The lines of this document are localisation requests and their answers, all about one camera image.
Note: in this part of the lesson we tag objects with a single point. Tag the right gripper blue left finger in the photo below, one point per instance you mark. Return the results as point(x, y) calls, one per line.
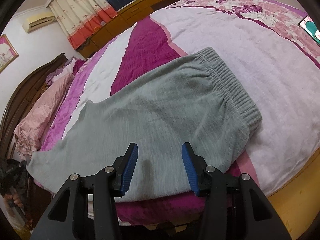
point(124, 166)

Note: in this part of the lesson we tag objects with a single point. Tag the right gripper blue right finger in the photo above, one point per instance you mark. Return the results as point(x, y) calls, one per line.
point(194, 167)

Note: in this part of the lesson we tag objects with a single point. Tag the grey knit pants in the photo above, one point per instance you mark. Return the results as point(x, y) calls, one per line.
point(195, 99)

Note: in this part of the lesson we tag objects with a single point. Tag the person left hand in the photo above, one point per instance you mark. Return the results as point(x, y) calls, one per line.
point(12, 197)

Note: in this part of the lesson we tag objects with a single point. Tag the pink checked folded quilt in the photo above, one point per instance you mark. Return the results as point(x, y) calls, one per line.
point(30, 130)

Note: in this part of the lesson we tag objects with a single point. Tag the dark wooden headboard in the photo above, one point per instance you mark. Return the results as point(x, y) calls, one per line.
point(22, 100)

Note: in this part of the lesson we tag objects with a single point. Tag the purple pillow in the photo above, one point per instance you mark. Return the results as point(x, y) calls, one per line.
point(71, 66)

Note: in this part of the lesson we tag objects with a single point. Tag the framed wedding photo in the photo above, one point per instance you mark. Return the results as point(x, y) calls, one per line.
point(7, 52)

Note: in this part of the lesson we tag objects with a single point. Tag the purple white patchwork bedspread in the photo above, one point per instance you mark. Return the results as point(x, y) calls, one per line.
point(260, 41)

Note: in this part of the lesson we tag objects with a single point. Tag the floral cream red curtain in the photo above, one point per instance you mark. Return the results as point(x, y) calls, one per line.
point(80, 19)

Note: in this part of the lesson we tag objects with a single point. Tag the smartphone on bed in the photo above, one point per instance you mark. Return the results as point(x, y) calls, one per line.
point(309, 26)

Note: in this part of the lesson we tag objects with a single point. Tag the wall air conditioner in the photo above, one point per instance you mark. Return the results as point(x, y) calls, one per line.
point(38, 21)

